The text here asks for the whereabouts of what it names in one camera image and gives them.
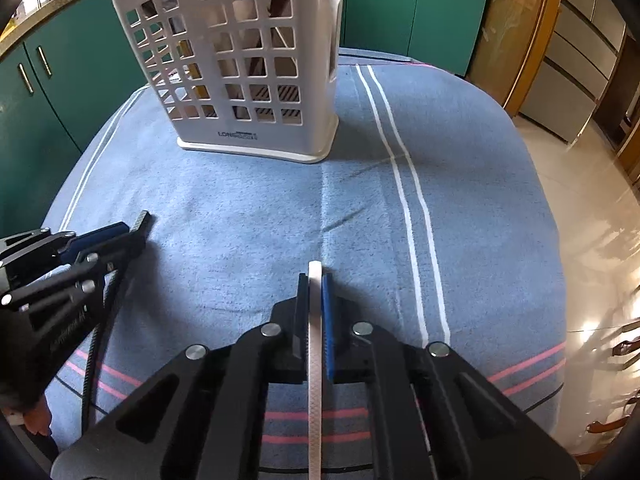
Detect grey drawer cabinet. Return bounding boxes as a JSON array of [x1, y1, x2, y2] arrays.
[[520, 0, 626, 143]]

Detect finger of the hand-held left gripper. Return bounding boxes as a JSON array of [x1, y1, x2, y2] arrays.
[[0, 229, 148, 312], [0, 221, 131, 288]]

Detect wooden chair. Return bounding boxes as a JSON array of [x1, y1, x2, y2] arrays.
[[575, 395, 640, 461], [597, 327, 640, 361]]

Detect white plastic utensil basket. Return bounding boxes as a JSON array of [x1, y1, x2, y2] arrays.
[[105, 0, 346, 163]]

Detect green kitchen cabinet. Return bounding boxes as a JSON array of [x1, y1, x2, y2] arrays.
[[0, 0, 491, 241]]

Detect kitchen countertop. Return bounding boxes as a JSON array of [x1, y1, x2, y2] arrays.
[[0, 0, 108, 48]]

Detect white chopstick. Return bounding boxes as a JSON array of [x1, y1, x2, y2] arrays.
[[307, 260, 325, 480]]

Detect blue striped tablecloth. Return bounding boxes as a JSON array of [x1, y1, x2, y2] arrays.
[[40, 47, 568, 480]]

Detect yellow chopstick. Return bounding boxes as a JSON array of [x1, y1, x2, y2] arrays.
[[177, 40, 211, 101]]

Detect person's left hand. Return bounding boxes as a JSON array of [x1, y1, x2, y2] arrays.
[[19, 404, 53, 437]]

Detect wooden glass partition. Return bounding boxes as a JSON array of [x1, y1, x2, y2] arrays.
[[467, 0, 568, 118]]

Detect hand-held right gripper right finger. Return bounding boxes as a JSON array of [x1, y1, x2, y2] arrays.
[[322, 271, 582, 480]]

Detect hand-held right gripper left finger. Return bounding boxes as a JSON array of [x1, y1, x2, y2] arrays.
[[51, 272, 309, 480]]

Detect black chopstick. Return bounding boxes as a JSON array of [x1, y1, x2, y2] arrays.
[[80, 210, 153, 431]]

